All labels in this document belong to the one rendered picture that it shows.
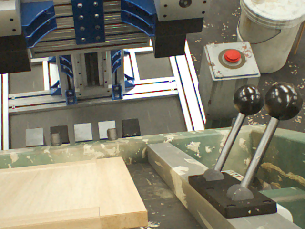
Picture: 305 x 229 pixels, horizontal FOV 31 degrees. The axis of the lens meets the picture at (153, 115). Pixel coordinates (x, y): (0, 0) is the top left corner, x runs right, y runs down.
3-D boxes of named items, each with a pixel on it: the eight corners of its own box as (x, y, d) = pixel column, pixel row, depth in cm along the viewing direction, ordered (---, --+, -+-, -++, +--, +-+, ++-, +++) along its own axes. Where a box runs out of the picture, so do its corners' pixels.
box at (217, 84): (238, 84, 154) (249, 39, 140) (249, 119, 147) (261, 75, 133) (197, 88, 153) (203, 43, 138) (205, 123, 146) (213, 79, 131)
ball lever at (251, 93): (219, 190, 68) (264, 92, 69) (227, 195, 65) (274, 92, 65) (192, 177, 68) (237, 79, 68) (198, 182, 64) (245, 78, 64)
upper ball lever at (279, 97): (247, 210, 57) (300, 91, 57) (258, 219, 53) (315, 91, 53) (214, 195, 56) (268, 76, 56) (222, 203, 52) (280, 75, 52)
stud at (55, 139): (62, 145, 128) (61, 132, 128) (61, 146, 126) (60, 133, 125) (51, 146, 128) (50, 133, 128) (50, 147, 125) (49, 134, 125)
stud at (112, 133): (117, 140, 129) (116, 127, 129) (118, 140, 127) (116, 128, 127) (107, 140, 129) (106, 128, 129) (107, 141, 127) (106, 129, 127)
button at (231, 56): (237, 53, 137) (238, 47, 136) (241, 65, 135) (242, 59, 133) (221, 55, 137) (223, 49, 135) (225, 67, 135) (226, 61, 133)
